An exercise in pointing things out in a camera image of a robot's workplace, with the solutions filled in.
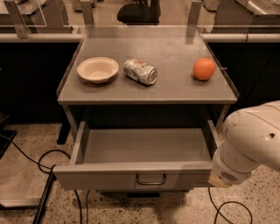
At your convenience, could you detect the grey top drawer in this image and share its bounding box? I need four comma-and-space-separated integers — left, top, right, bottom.
54, 120, 220, 192

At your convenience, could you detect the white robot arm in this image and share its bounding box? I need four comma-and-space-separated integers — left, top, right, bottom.
209, 101, 280, 187

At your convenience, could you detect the grey metal drawer cabinet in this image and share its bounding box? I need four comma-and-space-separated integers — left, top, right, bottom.
54, 26, 238, 193

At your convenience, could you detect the orange fruit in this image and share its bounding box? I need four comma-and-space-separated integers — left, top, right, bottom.
192, 58, 215, 81

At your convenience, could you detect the crushed soda can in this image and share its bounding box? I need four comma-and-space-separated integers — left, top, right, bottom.
123, 59, 158, 86

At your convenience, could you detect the white paper bowl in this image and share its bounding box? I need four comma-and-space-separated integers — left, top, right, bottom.
77, 57, 119, 84

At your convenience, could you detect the black floor bar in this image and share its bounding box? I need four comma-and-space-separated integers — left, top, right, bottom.
32, 168, 55, 224

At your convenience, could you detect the black office chair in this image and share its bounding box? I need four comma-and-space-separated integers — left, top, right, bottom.
117, 0, 161, 25

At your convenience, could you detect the black floor cable right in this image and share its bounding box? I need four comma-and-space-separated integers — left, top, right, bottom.
207, 186, 254, 224

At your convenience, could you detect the black floor cable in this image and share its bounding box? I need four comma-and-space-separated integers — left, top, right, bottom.
0, 134, 91, 224
207, 186, 254, 224

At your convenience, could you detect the black floor cable left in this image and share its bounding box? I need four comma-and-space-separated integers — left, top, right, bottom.
0, 134, 91, 224

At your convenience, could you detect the white horizontal rail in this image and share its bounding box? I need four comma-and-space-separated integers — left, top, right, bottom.
0, 33, 280, 43

